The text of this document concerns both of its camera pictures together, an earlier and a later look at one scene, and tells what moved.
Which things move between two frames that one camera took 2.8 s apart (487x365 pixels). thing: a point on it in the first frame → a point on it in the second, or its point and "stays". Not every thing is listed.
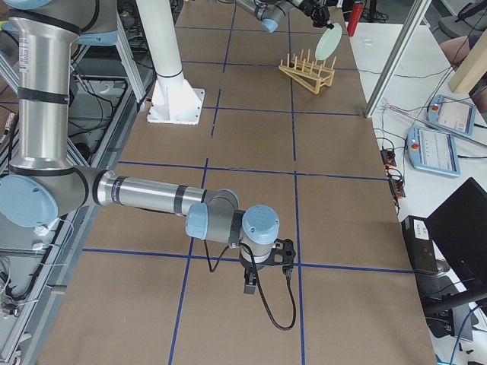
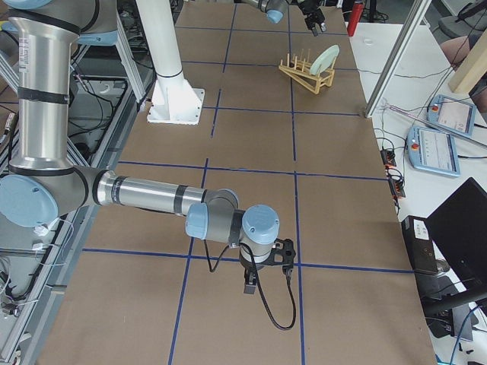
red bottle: x=357 y=10 stays
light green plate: x=328 y=42 → x=325 y=60
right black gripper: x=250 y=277 stays
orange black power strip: x=395 y=181 stays
